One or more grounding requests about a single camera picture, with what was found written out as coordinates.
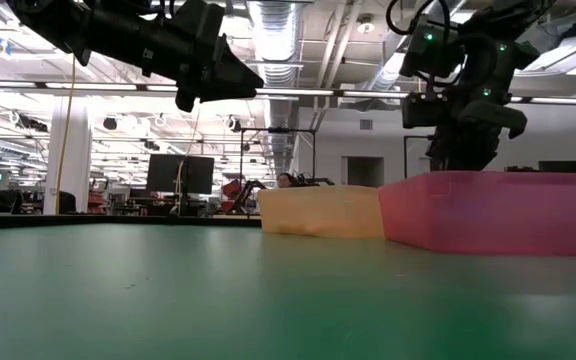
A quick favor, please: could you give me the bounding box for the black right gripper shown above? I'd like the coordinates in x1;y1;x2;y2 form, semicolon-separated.
425;101;529;173

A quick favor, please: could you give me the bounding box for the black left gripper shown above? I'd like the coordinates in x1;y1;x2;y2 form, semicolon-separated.
140;0;266;114

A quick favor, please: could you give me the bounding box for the pink plastic bin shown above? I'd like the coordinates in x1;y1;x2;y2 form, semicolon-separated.
377;170;576;258

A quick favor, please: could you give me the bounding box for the long ceiling light bar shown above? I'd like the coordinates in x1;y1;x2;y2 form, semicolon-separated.
0;79;576;107

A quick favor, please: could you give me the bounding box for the black monitor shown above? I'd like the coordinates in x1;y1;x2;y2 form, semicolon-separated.
145;153;187;195
184;155;216;196
537;159;576;175

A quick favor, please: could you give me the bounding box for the round ceiling sensor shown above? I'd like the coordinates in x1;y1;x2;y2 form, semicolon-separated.
356;13;376;35

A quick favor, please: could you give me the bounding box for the orange plastic bin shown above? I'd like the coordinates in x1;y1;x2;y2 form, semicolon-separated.
256;184;386;239

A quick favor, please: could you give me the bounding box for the white building pillar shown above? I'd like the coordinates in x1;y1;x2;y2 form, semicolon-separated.
42;97;94;216

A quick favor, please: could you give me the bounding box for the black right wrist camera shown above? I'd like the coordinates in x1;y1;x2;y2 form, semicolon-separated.
401;91;452;130

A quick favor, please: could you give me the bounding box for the silver ceiling duct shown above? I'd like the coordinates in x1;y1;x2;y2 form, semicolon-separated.
245;0;305;174
352;0;439;109

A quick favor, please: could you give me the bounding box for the yellow power cable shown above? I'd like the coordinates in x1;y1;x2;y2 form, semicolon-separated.
54;54;78;216

